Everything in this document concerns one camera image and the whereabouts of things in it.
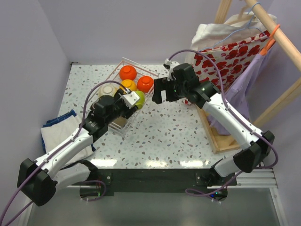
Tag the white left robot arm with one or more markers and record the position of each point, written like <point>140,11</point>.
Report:
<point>36,178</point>

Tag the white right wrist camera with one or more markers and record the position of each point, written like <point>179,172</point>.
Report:
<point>169,65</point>

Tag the yellow orange bowl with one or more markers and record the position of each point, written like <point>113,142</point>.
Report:
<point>129,84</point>

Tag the white yellow dotted bowl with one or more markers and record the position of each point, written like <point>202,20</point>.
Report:
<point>106,90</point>

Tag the white canvas tote bag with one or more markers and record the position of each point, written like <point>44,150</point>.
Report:
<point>211,37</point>

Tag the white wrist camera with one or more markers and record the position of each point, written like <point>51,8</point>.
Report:
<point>130,99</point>
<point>169,65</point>

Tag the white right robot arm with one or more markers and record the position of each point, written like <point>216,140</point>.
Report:
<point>182,82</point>

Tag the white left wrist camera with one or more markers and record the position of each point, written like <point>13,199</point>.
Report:
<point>130,99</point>

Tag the white blue folded towel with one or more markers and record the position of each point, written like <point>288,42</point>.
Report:
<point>55,131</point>

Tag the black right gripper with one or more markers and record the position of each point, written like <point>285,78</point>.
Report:
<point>161,84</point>

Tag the white wire dish rack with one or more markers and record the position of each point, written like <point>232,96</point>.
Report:
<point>136,78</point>

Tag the lavender shirt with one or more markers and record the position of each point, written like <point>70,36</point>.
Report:
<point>238,91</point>

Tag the beige flower painted bowl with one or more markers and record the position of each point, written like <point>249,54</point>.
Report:
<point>120,121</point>

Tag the red flower tote bag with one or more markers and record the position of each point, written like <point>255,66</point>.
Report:
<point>231,59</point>

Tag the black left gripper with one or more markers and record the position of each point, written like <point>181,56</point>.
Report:
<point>128,109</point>

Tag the lime green bowl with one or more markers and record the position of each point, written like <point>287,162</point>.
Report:
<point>141,100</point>

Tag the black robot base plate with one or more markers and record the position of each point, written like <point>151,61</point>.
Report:
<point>113,181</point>

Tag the orange hanger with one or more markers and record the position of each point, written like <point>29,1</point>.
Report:
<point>270,42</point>

